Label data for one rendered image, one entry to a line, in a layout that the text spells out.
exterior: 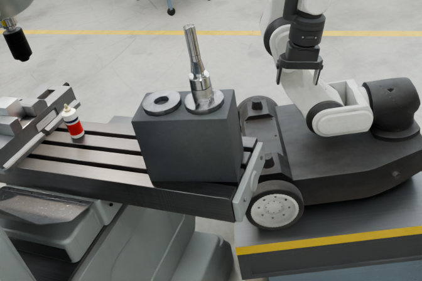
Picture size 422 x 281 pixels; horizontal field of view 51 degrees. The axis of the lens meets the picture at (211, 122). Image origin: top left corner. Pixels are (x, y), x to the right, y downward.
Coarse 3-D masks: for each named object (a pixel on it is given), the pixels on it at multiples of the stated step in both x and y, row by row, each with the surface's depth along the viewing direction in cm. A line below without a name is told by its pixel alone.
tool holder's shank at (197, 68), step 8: (192, 24) 89; (184, 32) 89; (192, 32) 88; (192, 40) 89; (192, 48) 90; (192, 56) 91; (200, 56) 92; (192, 64) 92; (200, 64) 93; (192, 72) 93; (200, 72) 93
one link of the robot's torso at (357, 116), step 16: (352, 80) 162; (352, 96) 156; (320, 112) 150; (336, 112) 149; (352, 112) 149; (368, 112) 149; (320, 128) 152; (336, 128) 152; (352, 128) 152; (368, 128) 154
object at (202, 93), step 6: (192, 84) 94; (198, 84) 94; (204, 84) 94; (210, 84) 96; (192, 90) 96; (198, 90) 95; (204, 90) 95; (210, 90) 96; (192, 96) 98; (198, 96) 96; (204, 96) 96; (210, 96) 96; (198, 102) 97; (204, 102) 96
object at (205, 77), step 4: (204, 72) 95; (208, 72) 95; (188, 76) 95; (192, 76) 95; (204, 76) 94; (208, 76) 94; (192, 80) 94; (196, 80) 93; (200, 80) 93; (204, 80) 94
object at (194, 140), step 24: (144, 96) 106; (168, 96) 102; (216, 96) 99; (144, 120) 98; (168, 120) 97; (192, 120) 95; (216, 120) 94; (144, 144) 102; (168, 144) 101; (192, 144) 99; (216, 144) 98; (240, 144) 108; (168, 168) 105; (192, 168) 104; (216, 168) 102; (240, 168) 107
